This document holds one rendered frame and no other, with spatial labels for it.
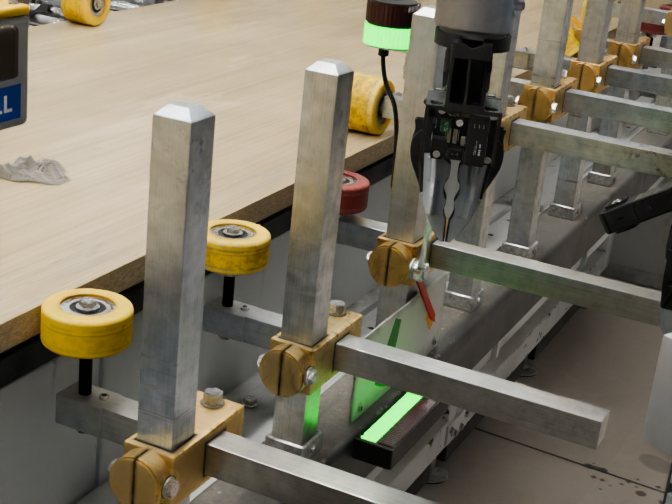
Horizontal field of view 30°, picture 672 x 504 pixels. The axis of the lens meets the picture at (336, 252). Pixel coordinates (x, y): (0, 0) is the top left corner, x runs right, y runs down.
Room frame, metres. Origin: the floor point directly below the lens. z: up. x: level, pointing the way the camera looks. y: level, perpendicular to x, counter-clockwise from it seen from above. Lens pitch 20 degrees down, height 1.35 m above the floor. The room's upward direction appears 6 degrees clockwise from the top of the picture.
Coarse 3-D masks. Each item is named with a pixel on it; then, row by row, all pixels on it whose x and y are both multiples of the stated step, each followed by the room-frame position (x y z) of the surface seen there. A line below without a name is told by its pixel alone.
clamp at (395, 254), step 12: (384, 240) 1.36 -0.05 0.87; (396, 240) 1.36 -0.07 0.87; (420, 240) 1.37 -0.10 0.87; (432, 240) 1.39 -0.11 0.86; (372, 252) 1.35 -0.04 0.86; (384, 252) 1.34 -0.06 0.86; (396, 252) 1.34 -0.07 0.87; (408, 252) 1.35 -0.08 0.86; (420, 252) 1.36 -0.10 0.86; (372, 264) 1.35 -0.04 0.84; (384, 264) 1.34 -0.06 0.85; (396, 264) 1.34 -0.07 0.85; (408, 264) 1.33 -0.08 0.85; (372, 276) 1.35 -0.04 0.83; (384, 276) 1.34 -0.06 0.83; (396, 276) 1.33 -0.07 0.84
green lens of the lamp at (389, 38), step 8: (368, 24) 1.38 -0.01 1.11; (368, 32) 1.38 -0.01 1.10; (376, 32) 1.37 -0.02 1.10; (384, 32) 1.37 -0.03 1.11; (392, 32) 1.37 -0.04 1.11; (400, 32) 1.37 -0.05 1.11; (408, 32) 1.38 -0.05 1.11; (368, 40) 1.38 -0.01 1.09; (376, 40) 1.37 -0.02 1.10; (384, 40) 1.37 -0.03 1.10; (392, 40) 1.37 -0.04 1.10; (400, 40) 1.37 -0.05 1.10; (408, 40) 1.38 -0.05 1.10; (392, 48) 1.37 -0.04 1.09; (400, 48) 1.37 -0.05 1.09
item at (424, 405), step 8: (424, 400) 1.30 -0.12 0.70; (432, 400) 1.30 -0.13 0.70; (416, 408) 1.28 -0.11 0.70; (424, 408) 1.28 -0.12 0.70; (408, 416) 1.26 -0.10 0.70; (416, 416) 1.26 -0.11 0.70; (400, 424) 1.23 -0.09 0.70; (408, 424) 1.24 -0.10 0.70; (392, 432) 1.21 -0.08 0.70; (400, 432) 1.22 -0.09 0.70; (384, 440) 1.19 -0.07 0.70; (392, 440) 1.20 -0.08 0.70
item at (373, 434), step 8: (408, 392) 1.32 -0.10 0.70; (400, 400) 1.29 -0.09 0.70; (408, 400) 1.30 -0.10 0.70; (416, 400) 1.30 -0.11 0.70; (392, 408) 1.27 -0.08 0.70; (400, 408) 1.27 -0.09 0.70; (408, 408) 1.28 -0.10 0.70; (384, 416) 1.25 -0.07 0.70; (392, 416) 1.25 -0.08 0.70; (400, 416) 1.25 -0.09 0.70; (376, 424) 1.23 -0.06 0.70; (384, 424) 1.23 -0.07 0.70; (392, 424) 1.23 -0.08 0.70; (368, 432) 1.21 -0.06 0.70; (376, 432) 1.21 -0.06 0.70; (384, 432) 1.21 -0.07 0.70; (376, 440) 1.19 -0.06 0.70
